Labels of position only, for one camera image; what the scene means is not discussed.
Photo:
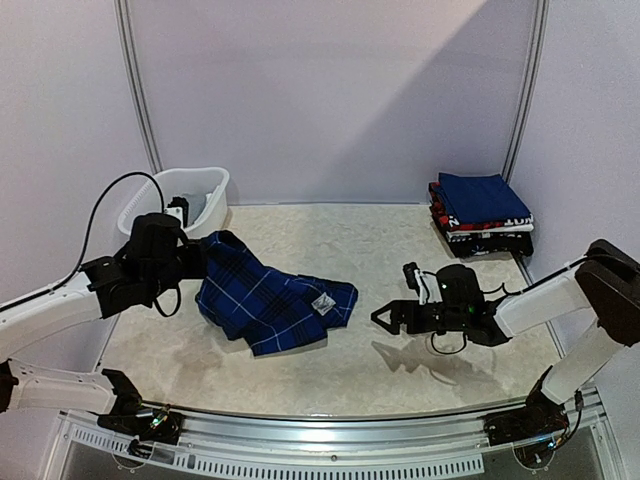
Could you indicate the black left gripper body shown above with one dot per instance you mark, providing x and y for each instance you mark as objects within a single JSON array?
[{"x": 169, "y": 274}]

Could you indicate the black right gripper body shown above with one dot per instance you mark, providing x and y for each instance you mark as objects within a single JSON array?
[{"x": 410, "y": 316}]

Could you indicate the blue plaid shirt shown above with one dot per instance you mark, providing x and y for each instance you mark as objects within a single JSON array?
[{"x": 271, "y": 310}]

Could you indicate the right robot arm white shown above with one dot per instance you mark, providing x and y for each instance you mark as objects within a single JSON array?
[{"x": 600, "y": 288}]

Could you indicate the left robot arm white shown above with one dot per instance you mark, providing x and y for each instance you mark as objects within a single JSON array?
[{"x": 34, "y": 376}]

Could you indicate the white plastic laundry basket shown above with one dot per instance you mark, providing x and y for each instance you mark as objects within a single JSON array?
[{"x": 176, "y": 182}]

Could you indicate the grey folded garment in basket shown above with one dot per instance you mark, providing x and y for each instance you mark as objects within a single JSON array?
[{"x": 196, "y": 204}]

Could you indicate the red black folded garment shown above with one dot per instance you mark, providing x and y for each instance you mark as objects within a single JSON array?
[{"x": 445, "y": 217}]

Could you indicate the white folded garment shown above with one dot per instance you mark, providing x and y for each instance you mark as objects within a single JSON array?
[{"x": 507, "y": 227}]

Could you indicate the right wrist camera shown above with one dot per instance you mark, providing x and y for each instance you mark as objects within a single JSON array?
[{"x": 422, "y": 282}]

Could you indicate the aluminium front rail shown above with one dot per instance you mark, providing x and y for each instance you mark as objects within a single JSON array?
[{"x": 452, "y": 445}]

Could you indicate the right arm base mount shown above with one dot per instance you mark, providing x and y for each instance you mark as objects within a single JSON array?
[{"x": 538, "y": 430}]

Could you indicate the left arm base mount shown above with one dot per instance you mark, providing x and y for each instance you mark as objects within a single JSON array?
[{"x": 146, "y": 427}]

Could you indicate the left wall aluminium profile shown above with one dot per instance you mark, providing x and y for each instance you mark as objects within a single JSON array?
[{"x": 136, "y": 86}]

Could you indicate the wall aluminium profile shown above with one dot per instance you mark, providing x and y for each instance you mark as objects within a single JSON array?
[
  {"x": 136, "y": 86},
  {"x": 527, "y": 90}
]

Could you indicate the right wall aluminium profile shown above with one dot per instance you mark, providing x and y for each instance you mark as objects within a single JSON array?
[{"x": 527, "y": 90}]

